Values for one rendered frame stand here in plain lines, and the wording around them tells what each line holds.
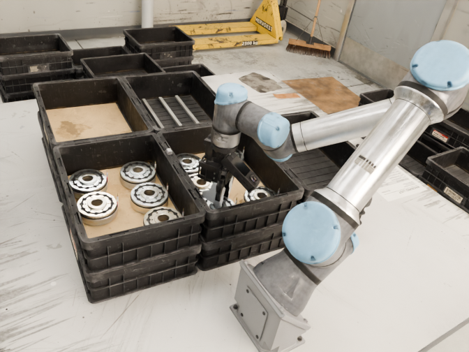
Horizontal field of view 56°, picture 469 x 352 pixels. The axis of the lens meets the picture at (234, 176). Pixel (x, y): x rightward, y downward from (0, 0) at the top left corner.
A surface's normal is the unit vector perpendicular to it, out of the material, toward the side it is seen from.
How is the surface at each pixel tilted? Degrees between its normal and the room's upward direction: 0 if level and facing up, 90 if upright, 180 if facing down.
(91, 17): 90
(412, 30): 90
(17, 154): 0
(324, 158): 0
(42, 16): 90
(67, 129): 0
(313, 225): 52
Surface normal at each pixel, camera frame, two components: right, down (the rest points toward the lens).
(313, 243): -0.41, -0.17
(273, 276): -0.21, -0.59
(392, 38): -0.84, 0.22
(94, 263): 0.45, 0.58
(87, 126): 0.14, -0.79
